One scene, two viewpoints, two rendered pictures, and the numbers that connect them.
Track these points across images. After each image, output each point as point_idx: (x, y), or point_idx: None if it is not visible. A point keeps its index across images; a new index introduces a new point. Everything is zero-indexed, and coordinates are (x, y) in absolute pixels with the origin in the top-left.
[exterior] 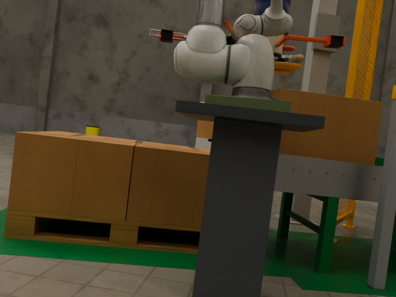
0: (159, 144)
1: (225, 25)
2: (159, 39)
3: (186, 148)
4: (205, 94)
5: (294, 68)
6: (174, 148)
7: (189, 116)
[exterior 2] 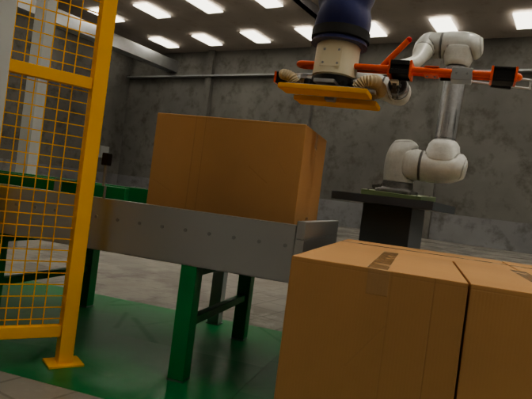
0: (480, 275)
1: (408, 44)
2: (514, 85)
3: (415, 256)
4: (435, 197)
5: (302, 101)
6: (442, 256)
7: (441, 211)
